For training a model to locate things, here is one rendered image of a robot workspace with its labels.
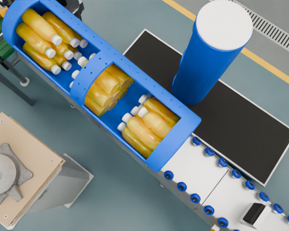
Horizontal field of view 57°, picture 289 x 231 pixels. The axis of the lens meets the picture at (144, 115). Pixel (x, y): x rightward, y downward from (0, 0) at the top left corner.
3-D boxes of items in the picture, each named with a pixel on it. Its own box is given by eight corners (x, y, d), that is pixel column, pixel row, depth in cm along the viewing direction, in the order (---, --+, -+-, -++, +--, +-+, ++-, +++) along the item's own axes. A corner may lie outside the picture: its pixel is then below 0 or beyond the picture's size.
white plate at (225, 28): (260, 12, 133) (259, 13, 134) (208, -9, 135) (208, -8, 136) (241, 58, 126) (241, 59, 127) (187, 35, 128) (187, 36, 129)
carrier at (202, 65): (211, 80, 218) (179, 66, 221) (260, 13, 134) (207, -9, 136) (198, 111, 211) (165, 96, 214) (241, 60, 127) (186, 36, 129)
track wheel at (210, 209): (215, 213, 112) (217, 210, 114) (207, 206, 113) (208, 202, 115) (209, 217, 115) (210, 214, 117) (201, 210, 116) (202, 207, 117)
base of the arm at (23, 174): (2, 215, 103) (-4, 218, 98) (-32, 172, 105) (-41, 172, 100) (41, 183, 107) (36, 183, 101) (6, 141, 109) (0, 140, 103)
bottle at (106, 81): (122, 85, 112) (91, 59, 114) (119, 80, 105) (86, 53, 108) (111, 97, 111) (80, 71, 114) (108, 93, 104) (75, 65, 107)
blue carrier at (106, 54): (154, 174, 120) (159, 172, 92) (19, 55, 132) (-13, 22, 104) (194, 127, 125) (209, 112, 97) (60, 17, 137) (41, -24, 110)
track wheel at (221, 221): (230, 226, 111) (231, 222, 113) (221, 218, 112) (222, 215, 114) (223, 229, 114) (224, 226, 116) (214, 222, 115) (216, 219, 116)
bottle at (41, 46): (30, 23, 121) (58, 47, 119) (23, 36, 123) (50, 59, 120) (20, 19, 115) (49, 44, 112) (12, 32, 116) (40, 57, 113)
